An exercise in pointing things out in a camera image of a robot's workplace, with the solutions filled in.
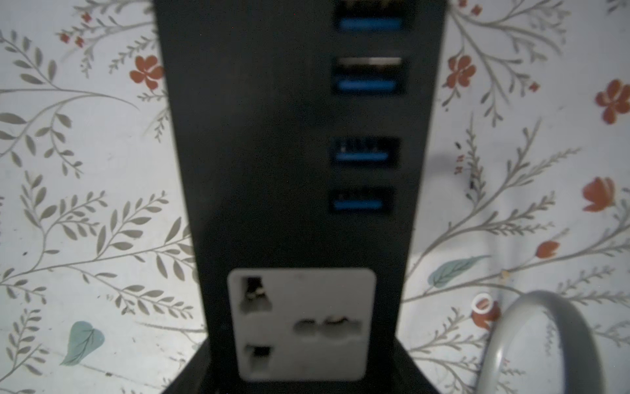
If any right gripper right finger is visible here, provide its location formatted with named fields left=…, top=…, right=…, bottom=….
left=393, top=339, right=439, bottom=394

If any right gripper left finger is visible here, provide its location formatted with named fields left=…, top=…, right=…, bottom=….
left=162, top=339, right=212, bottom=394

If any black power strip white cord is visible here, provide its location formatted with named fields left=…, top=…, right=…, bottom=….
left=152, top=0, right=606, bottom=394

